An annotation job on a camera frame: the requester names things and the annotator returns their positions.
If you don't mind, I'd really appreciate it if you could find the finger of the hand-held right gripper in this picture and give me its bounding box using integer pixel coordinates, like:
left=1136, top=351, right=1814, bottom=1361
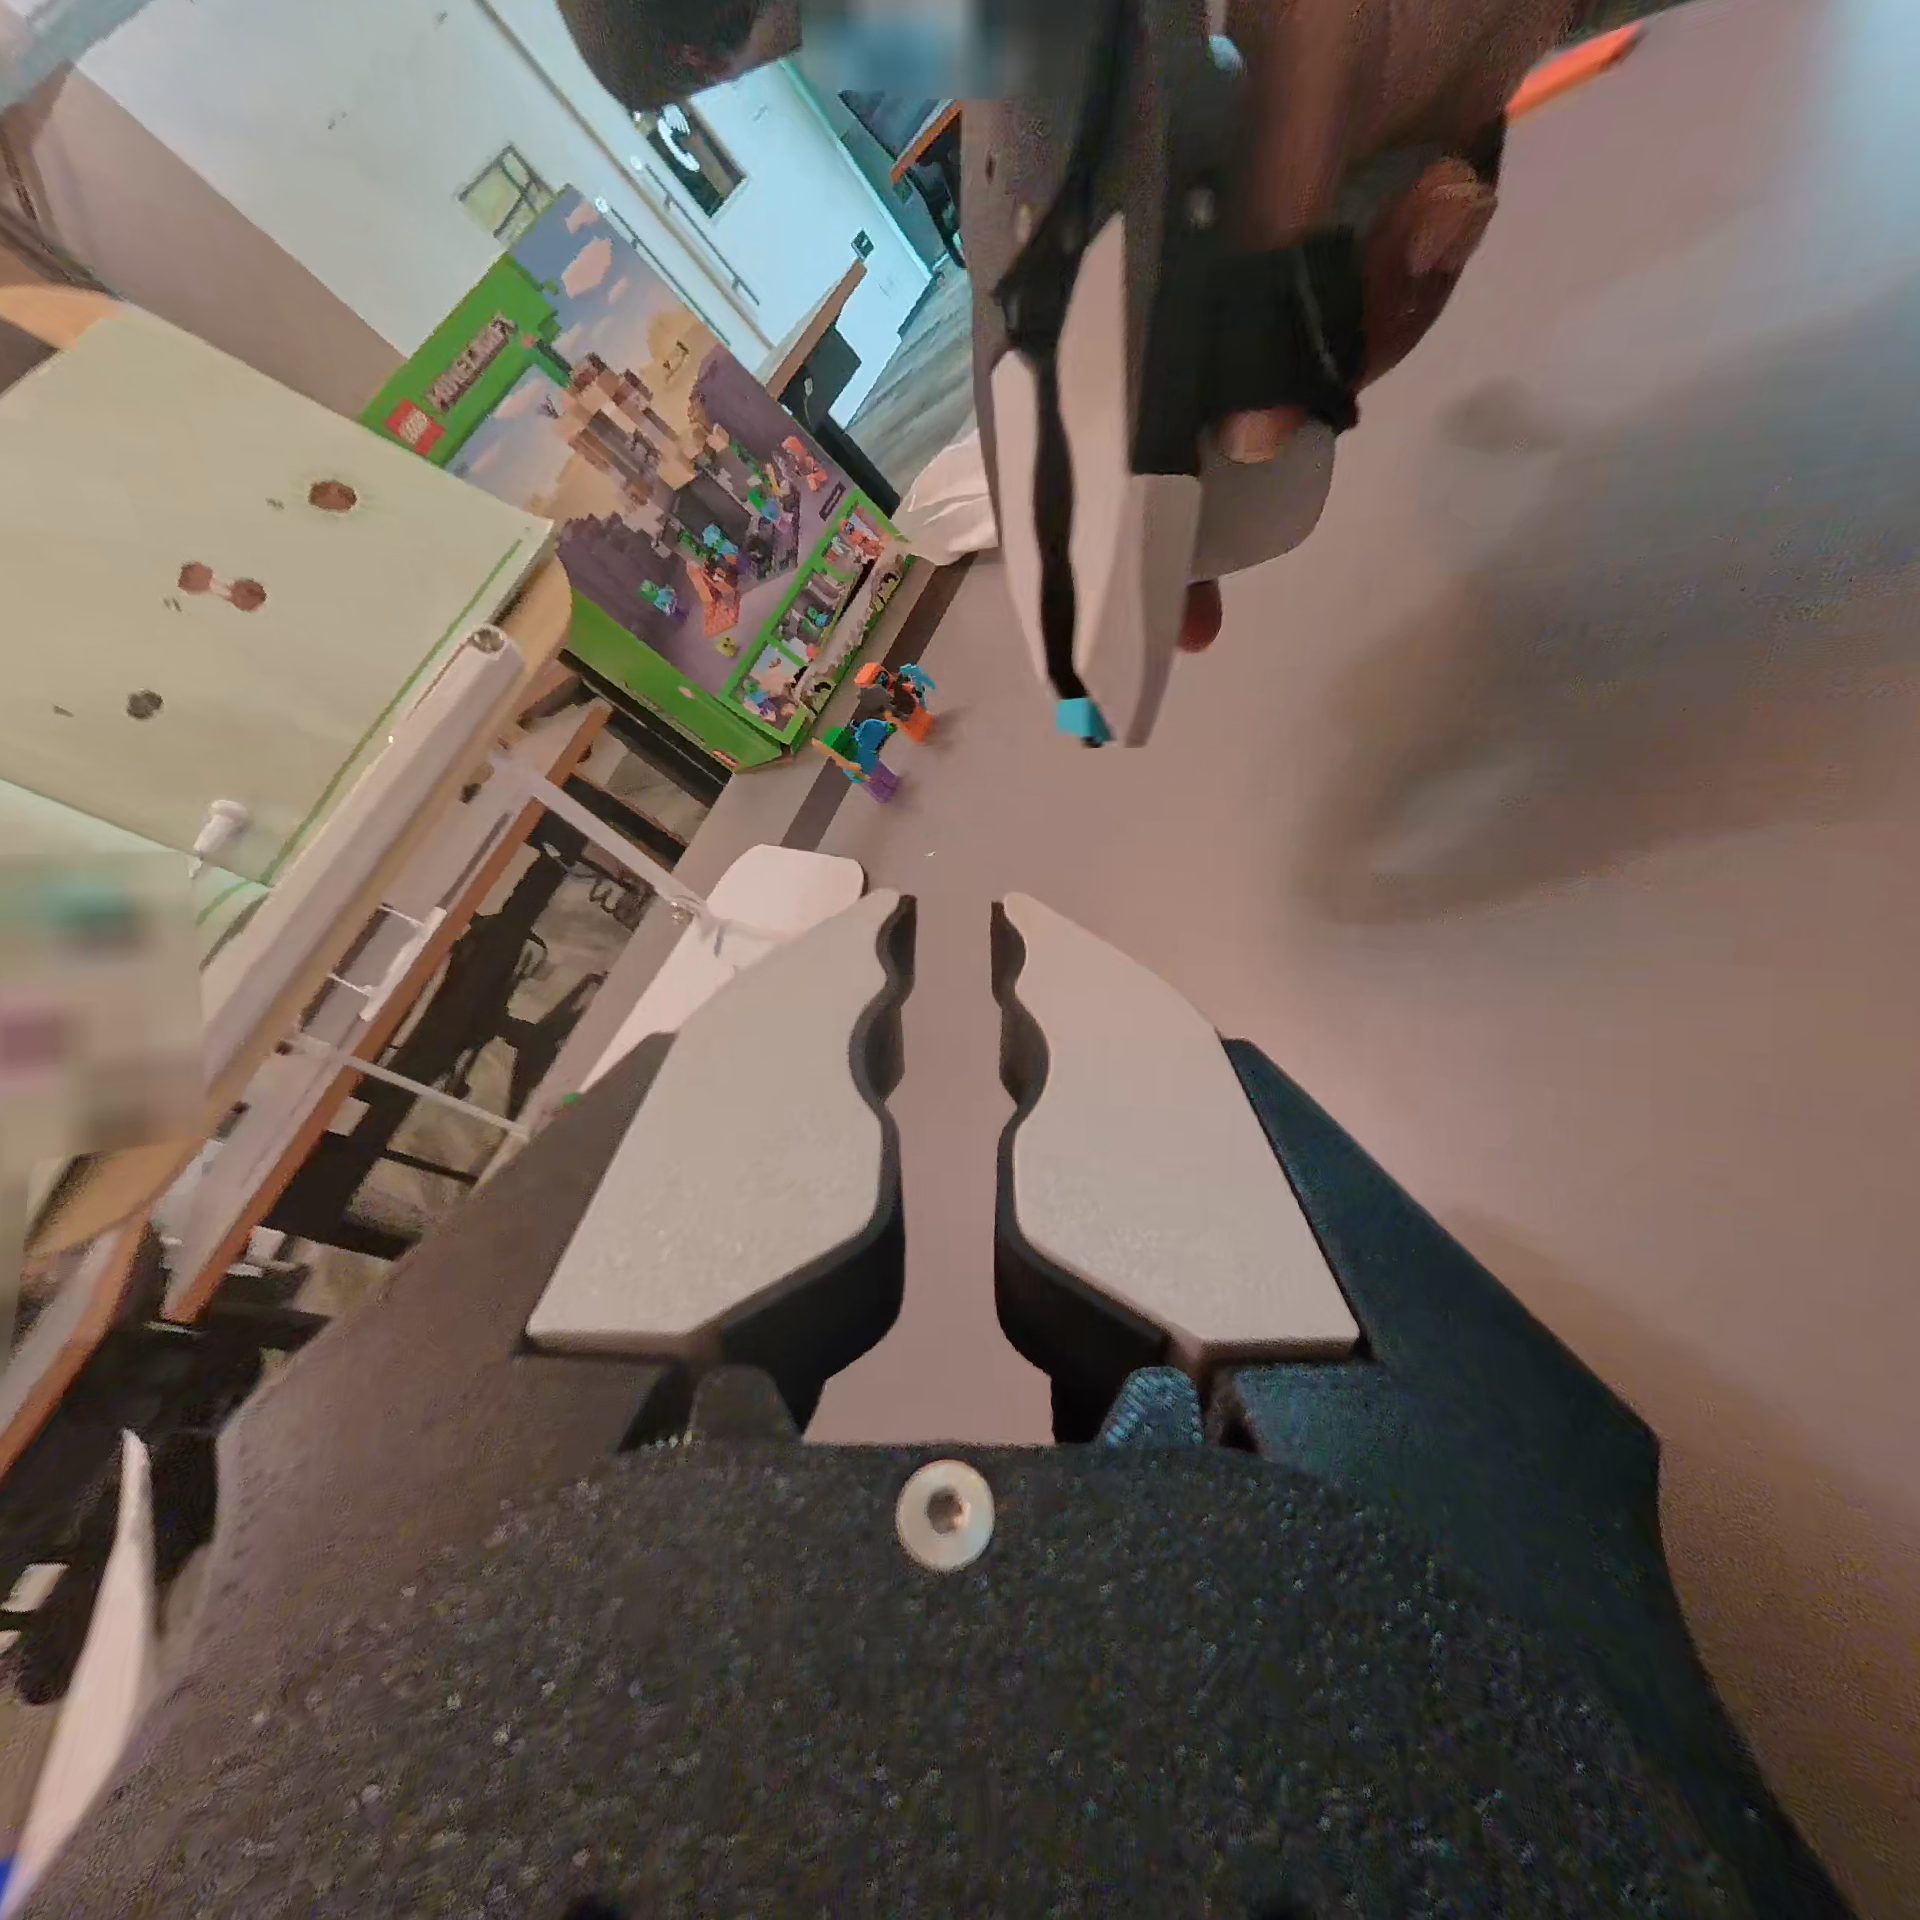
left=1066, top=215, right=1206, bottom=749
left=983, top=336, right=1087, bottom=706

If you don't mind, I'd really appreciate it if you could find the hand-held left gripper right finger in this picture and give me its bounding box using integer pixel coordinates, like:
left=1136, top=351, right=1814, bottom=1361
left=988, top=891, right=1363, bottom=1441

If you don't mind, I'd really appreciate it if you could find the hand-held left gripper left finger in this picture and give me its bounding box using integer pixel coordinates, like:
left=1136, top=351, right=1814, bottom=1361
left=526, top=889, right=915, bottom=1425

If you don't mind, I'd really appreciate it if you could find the small orange grey brick model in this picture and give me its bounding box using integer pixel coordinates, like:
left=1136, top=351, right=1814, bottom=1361
left=854, top=657, right=942, bottom=749

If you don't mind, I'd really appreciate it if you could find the green headed toy minifigure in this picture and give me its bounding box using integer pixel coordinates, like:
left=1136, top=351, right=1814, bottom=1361
left=818, top=712, right=913, bottom=806

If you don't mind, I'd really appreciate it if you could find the person's right hand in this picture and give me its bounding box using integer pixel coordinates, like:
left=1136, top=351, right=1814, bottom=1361
left=1178, top=0, right=1551, bottom=656

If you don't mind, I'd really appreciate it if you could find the white crumpled paper bag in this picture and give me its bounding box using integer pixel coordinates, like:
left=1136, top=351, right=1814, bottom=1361
left=896, top=432, right=1002, bottom=567

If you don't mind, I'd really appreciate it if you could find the white rounded board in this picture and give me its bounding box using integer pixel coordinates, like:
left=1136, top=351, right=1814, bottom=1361
left=577, top=842, right=872, bottom=1099

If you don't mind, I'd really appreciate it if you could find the black office chair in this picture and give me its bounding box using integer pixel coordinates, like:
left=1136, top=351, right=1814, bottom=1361
left=402, top=855, right=606, bottom=1086

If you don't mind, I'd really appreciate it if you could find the brick set cardboard box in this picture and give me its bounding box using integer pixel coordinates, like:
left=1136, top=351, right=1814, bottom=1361
left=363, top=184, right=915, bottom=771

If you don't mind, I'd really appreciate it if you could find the wooden top office table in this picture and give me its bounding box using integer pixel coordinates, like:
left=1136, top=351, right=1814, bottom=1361
left=0, top=697, right=620, bottom=1478

